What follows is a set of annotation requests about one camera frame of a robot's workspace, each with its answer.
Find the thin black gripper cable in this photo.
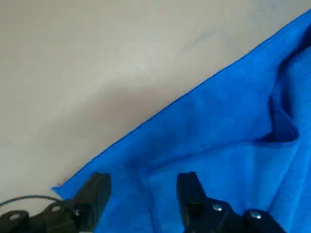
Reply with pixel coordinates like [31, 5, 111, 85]
[0, 195, 60, 207]

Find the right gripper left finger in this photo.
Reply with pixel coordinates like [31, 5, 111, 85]
[0, 172, 112, 233]

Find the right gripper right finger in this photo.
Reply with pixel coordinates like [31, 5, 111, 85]
[176, 171, 288, 233]

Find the blue towel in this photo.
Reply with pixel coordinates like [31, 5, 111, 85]
[50, 8, 311, 233]

